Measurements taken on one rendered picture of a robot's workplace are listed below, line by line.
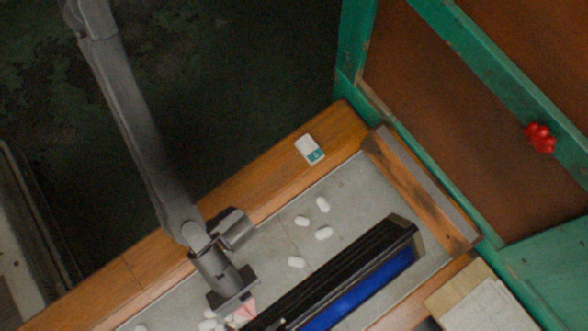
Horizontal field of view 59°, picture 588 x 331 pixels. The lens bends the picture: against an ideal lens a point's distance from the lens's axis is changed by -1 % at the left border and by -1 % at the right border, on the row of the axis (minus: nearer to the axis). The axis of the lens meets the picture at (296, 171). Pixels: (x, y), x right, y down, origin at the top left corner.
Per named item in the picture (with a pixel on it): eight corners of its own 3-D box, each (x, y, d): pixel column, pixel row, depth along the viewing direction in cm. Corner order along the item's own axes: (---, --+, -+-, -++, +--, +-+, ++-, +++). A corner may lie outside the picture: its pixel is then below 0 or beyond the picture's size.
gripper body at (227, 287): (263, 285, 96) (243, 256, 92) (218, 319, 94) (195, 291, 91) (253, 268, 101) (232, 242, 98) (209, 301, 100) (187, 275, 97)
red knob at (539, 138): (514, 135, 64) (529, 121, 60) (527, 125, 65) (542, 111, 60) (539, 161, 63) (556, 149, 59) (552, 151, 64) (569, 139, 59)
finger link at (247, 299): (273, 322, 99) (248, 290, 95) (242, 346, 98) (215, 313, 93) (261, 304, 105) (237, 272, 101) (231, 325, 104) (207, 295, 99)
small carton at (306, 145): (294, 144, 113) (294, 142, 111) (307, 135, 113) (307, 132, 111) (311, 165, 111) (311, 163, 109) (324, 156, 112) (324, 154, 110)
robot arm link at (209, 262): (179, 250, 93) (191, 258, 89) (208, 224, 96) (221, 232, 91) (199, 276, 96) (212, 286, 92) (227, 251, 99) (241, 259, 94)
